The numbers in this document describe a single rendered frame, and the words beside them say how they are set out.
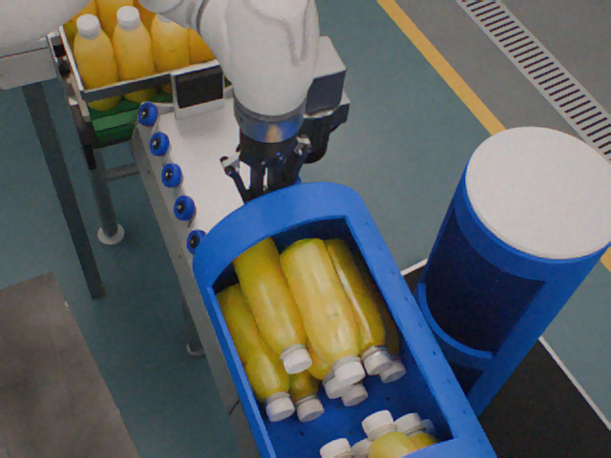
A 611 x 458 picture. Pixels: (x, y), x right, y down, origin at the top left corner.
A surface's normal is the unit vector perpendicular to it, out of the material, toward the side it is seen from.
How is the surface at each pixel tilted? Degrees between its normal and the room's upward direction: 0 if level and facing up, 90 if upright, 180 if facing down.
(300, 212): 3
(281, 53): 82
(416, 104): 0
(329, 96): 90
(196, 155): 0
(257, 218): 21
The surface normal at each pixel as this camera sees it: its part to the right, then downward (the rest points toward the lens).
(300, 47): 0.61, 0.61
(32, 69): 0.37, 0.80
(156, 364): 0.07, -0.52
